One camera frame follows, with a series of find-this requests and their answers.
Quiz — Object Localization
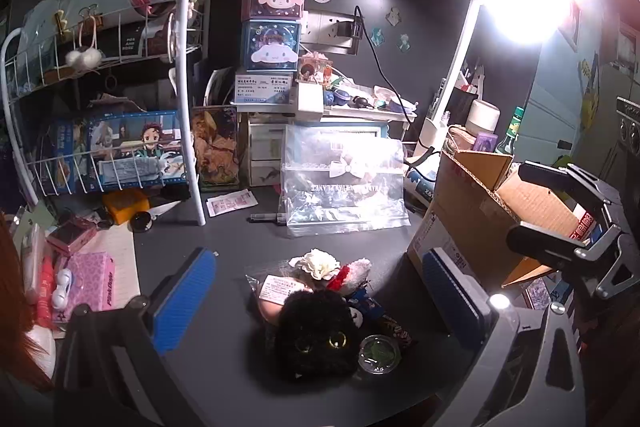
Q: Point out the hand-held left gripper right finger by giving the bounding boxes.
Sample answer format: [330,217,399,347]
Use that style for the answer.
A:
[421,247,588,427]

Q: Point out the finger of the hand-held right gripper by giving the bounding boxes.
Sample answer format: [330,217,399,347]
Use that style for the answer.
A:
[505,221,623,275]
[518,162,608,210]

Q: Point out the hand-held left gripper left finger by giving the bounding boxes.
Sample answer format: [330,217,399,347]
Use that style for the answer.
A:
[52,248,218,427]

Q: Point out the cardboard box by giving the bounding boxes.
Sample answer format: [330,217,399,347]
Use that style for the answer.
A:
[406,149,596,308]

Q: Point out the blue snack packet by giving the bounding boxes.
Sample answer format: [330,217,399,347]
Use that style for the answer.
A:
[345,292,416,348]

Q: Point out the small round clear lid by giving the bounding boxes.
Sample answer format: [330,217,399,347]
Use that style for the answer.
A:
[357,334,402,375]

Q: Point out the clear packet with label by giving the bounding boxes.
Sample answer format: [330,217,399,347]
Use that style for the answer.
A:
[244,262,321,325]

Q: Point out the red white plush ornament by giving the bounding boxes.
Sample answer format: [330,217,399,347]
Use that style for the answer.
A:
[327,258,373,295]

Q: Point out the black plush cat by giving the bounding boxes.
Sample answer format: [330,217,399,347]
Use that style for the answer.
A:
[274,288,362,382]

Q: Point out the white fabric flower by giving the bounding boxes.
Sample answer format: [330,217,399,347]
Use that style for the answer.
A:
[289,249,342,282]

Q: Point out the green bottle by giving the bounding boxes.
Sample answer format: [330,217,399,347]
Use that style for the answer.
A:
[496,107,526,155]

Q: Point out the grey cabinet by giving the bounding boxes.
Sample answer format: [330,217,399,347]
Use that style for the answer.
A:
[520,22,640,168]

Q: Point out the black round lid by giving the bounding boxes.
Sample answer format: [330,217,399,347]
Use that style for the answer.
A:
[129,211,153,234]

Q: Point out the white cylinder container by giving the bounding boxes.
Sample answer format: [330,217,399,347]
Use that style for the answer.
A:
[465,99,501,138]

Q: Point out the pink tissue box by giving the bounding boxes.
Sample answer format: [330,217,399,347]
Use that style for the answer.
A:
[59,252,118,315]

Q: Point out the pink sachet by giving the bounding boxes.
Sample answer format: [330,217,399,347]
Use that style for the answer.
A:
[206,189,253,219]

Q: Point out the yellow box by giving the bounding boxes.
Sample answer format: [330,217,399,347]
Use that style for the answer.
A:
[102,189,151,225]

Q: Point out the blue pouch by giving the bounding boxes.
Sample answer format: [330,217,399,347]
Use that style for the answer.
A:
[405,167,438,208]

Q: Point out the white contact lens case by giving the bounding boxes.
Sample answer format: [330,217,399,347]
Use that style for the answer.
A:
[52,269,76,310]

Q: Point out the small pink box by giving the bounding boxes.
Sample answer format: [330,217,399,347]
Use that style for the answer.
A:
[46,217,98,255]

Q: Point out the pink tube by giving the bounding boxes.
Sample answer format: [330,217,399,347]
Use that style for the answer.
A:
[35,257,56,328]

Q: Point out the white desk lamp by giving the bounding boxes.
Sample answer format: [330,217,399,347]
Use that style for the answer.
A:
[412,0,588,160]

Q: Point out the clear zip bag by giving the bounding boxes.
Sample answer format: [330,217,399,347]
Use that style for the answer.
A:
[280,124,412,239]

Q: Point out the anime art stand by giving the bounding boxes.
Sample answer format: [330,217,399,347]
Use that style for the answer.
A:
[190,105,241,188]

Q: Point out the blue anime picture box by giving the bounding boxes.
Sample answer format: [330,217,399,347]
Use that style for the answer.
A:
[37,109,188,195]

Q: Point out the white drawer unit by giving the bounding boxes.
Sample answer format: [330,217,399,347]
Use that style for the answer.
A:
[247,114,291,188]

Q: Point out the white desk shelf riser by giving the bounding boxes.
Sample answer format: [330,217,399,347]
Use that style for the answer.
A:
[240,104,418,140]

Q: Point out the white medicine box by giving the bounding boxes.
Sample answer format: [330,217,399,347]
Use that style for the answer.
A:
[231,69,293,105]

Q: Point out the small white box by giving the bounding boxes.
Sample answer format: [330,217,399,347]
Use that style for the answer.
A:
[295,83,325,118]

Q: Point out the black charger plug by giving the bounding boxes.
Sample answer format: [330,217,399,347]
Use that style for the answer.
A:
[334,19,365,40]

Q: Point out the small acrylic figure stand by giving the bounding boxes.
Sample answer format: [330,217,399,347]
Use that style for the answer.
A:
[297,51,335,85]

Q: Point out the black book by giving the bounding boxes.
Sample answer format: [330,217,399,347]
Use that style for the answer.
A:
[92,19,173,58]

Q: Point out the blue character box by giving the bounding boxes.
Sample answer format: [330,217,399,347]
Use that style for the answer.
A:
[241,19,302,72]

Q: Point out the yellow character wall poster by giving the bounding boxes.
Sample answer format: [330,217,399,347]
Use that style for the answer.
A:
[577,52,601,128]

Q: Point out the white wire rack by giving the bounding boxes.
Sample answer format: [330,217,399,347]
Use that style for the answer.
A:
[0,0,208,228]

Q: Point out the black cable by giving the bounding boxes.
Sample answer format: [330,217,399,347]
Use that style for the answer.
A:
[354,5,401,112]

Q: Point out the white pom-pom hair tie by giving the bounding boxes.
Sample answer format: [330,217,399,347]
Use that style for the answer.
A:
[65,14,103,70]

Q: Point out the wall power outlet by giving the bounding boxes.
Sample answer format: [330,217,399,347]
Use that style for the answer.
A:
[300,9,362,55]

